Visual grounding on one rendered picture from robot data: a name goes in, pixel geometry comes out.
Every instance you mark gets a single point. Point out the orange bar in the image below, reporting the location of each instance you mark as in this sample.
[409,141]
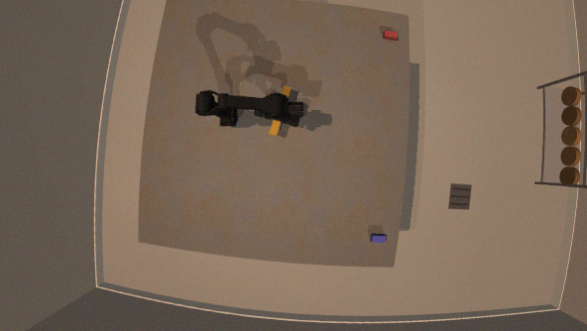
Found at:
[276,123]

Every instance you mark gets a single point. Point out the red flat bar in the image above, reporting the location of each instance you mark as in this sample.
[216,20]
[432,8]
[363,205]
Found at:
[392,36]

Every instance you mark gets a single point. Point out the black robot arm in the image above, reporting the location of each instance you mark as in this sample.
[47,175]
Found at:
[276,105]

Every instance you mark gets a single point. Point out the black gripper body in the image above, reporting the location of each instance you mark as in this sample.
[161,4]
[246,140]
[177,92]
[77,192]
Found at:
[292,120]

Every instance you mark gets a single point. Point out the purple rectangular block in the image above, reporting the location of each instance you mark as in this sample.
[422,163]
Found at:
[378,238]

